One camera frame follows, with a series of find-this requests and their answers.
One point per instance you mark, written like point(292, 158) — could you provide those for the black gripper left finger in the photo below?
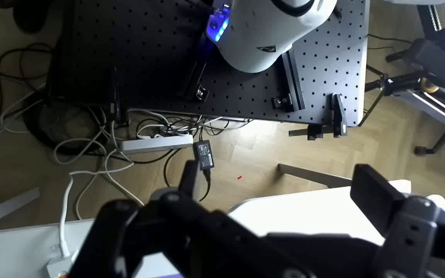
point(146, 232)

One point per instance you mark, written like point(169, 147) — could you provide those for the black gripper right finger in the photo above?
point(413, 232)

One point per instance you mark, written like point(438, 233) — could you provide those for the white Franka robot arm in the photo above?
point(263, 31)

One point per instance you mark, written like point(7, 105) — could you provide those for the white floor power strip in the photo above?
point(155, 142)

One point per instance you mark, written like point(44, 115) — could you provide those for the black power adapter brick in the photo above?
point(204, 155)

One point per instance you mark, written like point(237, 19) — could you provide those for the grey metal floor bar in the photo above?
point(312, 175)

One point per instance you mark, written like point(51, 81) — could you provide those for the black clamp on breadboard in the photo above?
point(336, 116)

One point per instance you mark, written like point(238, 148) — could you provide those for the white flat floor board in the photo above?
point(7, 209)

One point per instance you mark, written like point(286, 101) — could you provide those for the black tripod stand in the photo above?
point(439, 67)

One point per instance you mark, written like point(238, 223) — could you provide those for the grey perforated breadboard base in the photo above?
point(146, 51)

